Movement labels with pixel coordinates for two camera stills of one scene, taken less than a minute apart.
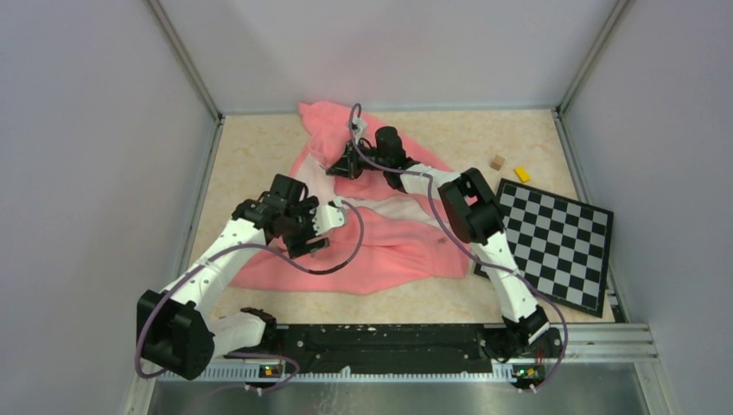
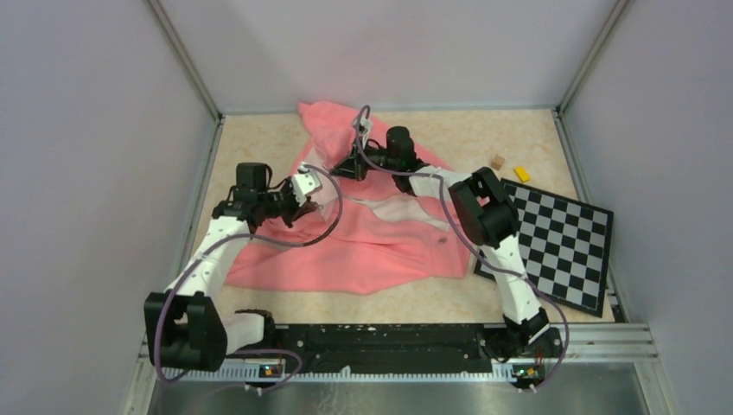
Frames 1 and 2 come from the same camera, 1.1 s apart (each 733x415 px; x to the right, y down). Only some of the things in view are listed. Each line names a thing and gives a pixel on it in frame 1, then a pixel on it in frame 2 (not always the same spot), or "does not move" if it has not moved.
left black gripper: (300, 246) to (300, 211)
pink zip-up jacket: (387, 239) does not move
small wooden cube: (497, 163) does not move
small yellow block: (522, 174) does not move
